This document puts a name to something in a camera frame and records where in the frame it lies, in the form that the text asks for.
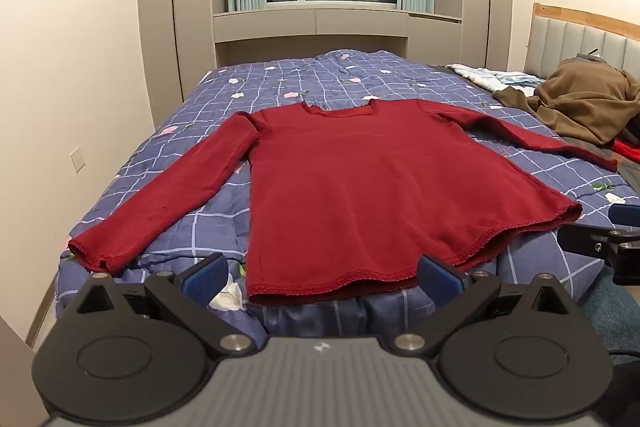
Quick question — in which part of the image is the teal cloth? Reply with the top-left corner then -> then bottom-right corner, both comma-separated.
577,274 -> 640,353

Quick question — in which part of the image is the dark red knit sweater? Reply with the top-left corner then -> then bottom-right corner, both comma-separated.
67,99 -> 621,305

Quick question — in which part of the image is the white and blue cloth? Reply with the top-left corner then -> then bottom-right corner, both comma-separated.
447,63 -> 546,96

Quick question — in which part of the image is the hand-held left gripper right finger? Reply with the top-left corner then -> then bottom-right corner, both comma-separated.
392,254 -> 577,358

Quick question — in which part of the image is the blue checked floral quilt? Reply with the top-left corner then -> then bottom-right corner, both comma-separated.
54,49 -> 640,353

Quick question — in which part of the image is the brown garment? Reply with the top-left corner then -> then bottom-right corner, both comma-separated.
492,57 -> 640,145

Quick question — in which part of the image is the dark grey cloth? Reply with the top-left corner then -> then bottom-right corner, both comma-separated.
555,134 -> 640,208

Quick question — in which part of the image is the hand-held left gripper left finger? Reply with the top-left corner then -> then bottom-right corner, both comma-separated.
69,253 -> 254,358

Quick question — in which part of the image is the bright red cloth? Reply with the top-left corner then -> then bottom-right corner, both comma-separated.
611,138 -> 640,162

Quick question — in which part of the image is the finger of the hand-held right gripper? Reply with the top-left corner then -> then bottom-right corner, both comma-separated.
557,224 -> 640,286
608,205 -> 640,229

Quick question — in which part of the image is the grey padded wooden headboard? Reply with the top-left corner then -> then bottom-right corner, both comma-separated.
525,2 -> 640,78

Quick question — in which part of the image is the grey furniture edge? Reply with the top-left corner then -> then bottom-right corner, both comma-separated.
0,316 -> 37,427

